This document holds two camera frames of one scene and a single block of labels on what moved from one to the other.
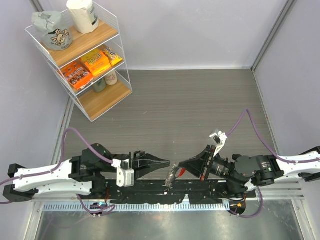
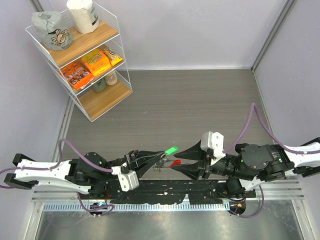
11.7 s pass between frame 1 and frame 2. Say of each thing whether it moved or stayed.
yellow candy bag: stayed
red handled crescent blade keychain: moved
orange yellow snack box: stayed
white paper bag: stayed
